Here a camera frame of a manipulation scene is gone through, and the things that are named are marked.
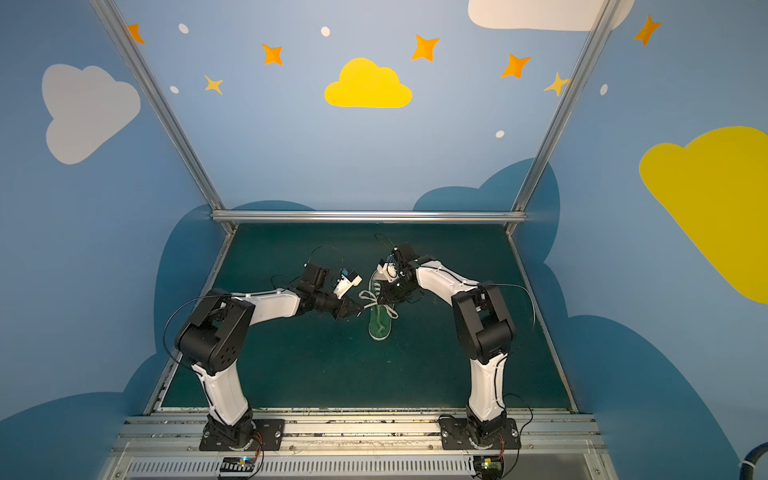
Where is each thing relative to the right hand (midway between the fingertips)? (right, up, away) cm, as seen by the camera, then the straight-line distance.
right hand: (384, 297), depth 95 cm
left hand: (-8, -3, -1) cm, 8 cm away
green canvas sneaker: (-2, -7, -2) cm, 7 cm away
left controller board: (-36, -38, -22) cm, 57 cm away
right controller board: (+26, -39, -21) cm, 52 cm away
